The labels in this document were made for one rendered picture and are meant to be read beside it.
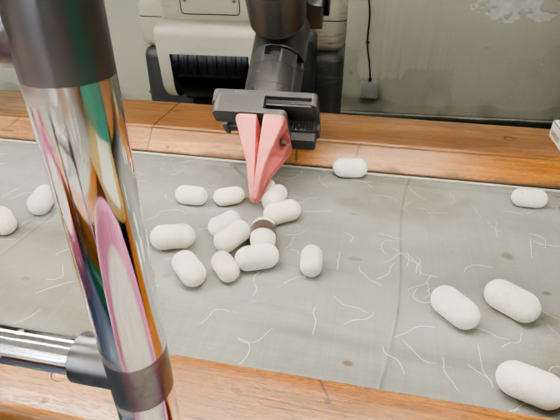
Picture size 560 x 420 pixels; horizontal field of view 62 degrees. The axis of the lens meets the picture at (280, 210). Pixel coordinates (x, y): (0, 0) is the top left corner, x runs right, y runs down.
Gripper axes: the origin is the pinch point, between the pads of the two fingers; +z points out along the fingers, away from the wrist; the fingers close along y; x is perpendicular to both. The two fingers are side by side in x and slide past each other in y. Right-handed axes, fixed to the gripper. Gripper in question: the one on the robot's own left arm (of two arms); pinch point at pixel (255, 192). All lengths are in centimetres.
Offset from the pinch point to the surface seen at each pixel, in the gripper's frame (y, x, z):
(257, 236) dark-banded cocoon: 1.8, -4.0, 5.3
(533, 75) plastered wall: 86, 161, -134
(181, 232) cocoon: -4.6, -4.4, 5.8
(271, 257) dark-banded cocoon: 3.3, -4.9, 7.2
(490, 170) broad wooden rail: 23.3, 7.8, -7.9
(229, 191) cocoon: -2.7, 0.7, -0.2
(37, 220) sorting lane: -19.8, -1.8, 5.4
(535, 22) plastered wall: 80, 142, -148
